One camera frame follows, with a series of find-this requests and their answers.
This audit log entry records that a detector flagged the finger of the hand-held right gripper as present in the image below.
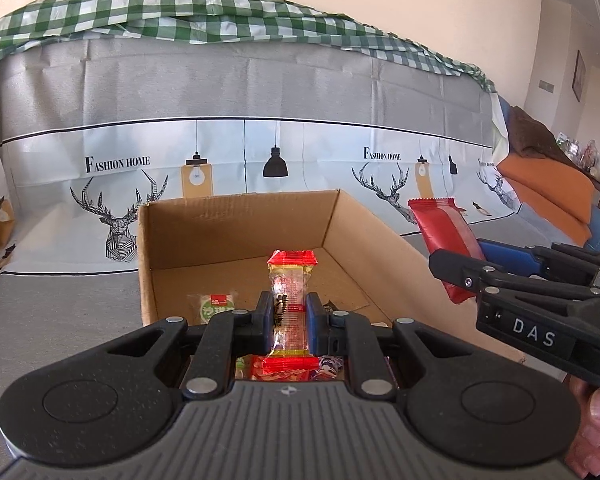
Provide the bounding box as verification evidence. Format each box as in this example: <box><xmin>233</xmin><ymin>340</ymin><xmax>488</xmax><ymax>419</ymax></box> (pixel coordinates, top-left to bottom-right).
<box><xmin>428</xmin><ymin>249</ymin><xmax>600</xmax><ymax>307</ymax></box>
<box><xmin>478</xmin><ymin>241</ymin><xmax>600</xmax><ymax>286</ymax></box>

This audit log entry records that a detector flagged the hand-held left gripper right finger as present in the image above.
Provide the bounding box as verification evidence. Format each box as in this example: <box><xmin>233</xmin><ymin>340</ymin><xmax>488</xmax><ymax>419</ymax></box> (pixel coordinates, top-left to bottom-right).
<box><xmin>305</xmin><ymin>294</ymin><xmax>481</xmax><ymax>401</ymax></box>

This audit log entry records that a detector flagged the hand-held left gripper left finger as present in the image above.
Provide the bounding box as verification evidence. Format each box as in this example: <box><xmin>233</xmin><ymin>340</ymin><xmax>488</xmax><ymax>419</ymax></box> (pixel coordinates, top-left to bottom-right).
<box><xmin>100</xmin><ymin>290</ymin><xmax>274</xmax><ymax>401</ymax></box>

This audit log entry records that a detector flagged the plain red snack packet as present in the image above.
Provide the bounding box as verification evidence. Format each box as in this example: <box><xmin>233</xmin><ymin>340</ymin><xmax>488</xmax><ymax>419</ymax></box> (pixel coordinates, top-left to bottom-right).
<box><xmin>407</xmin><ymin>197</ymin><xmax>488</xmax><ymax>305</ymax></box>

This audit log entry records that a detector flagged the clear packet with red ends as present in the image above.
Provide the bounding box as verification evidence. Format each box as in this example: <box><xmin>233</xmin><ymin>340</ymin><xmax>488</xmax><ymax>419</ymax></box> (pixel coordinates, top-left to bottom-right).
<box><xmin>262</xmin><ymin>249</ymin><xmax>318</xmax><ymax>375</ymax></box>

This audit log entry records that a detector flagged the green and white packet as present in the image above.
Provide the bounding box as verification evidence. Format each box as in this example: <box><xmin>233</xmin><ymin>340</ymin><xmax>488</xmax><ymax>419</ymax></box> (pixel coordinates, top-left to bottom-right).
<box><xmin>187</xmin><ymin>290</ymin><xmax>238</xmax><ymax>326</ymax></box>

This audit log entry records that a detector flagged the cardboard box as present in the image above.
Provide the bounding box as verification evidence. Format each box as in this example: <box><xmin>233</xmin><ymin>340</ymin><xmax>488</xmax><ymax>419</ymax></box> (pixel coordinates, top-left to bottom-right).
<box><xmin>137</xmin><ymin>189</ymin><xmax>528</xmax><ymax>386</ymax></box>

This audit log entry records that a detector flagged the orange cushion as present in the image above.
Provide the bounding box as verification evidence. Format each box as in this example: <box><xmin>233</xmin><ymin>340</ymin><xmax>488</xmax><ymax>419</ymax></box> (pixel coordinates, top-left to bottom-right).
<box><xmin>497</xmin><ymin>152</ymin><xmax>597</xmax><ymax>242</ymax></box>

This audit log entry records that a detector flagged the brown blanket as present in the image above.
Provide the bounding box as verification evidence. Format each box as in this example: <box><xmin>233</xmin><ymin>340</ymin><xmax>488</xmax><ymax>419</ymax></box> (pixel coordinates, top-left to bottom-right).
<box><xmin>507</xmin><ymin>106</ymin><xmax>581</xmax><ymax>166</ymax></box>

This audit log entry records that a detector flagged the grey deer printed sheet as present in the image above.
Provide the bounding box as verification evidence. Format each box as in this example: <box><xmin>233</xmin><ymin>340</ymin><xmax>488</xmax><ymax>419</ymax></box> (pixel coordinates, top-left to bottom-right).
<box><xmin>0</xmin><ymin>35</ymin><xmax>588</xmax><ymax>466</ymax></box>

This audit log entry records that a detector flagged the green checked cloth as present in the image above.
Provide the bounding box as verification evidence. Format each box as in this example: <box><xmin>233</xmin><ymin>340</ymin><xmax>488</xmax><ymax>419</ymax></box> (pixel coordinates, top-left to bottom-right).
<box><xmin>0</xmin><ymin>0</ymin><xmax>498</xmax><ymax>93</ymax></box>

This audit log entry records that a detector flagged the framed wall picture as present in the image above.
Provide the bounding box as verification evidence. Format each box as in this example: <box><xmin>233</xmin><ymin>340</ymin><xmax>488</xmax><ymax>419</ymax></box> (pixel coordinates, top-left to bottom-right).
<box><xmin>571</xmin><ymin>49</ymin><xmax>587</xmax><ymax>103</ymax></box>

